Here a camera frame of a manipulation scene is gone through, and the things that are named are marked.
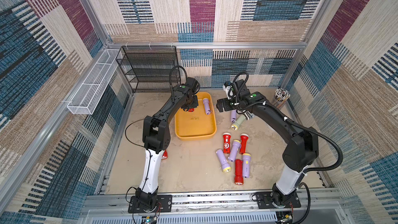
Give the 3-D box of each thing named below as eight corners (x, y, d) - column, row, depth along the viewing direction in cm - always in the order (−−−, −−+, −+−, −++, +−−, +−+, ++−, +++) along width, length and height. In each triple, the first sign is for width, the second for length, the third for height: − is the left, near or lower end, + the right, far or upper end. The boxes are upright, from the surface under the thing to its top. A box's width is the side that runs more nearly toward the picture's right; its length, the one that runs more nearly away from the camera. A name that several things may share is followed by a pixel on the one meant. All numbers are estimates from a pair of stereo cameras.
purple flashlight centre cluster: (227, 160, 87) (227, 158, 85) (233, 140, 94) (233, 138, 93) (235, 163, 86) (236, 161, 84) (241, 143, 93) (241, 141, 91)
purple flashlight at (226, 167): (224, 173, 83) (224, 172, 81) (214, 152, 91) (214, 150, 89) (231, 170, 84) (231, 169, 82) (220, 150, 92) (221, 148, 89)
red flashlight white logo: (223, 153, 89) (223, 151, 87) (223, 134, 97) (223, 132, 95) (230, 154, 89) (231, 152, 87) (230, 134, 97) (230, 132, 95)
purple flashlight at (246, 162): (242, 177, 82) (243, 175, 80) (242, 154, 90) (243, 152, 87) (250, 178, 82) (251, 176, 79) (249, 156, 89) (251, 153, 87)
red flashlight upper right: (239, 153, 90) (240, 151, 87) (240, 135, 98) (241, 132, 95) (247, 155, 90) (249, 152, 87) (247, 136, 97) (249, 133, 94)
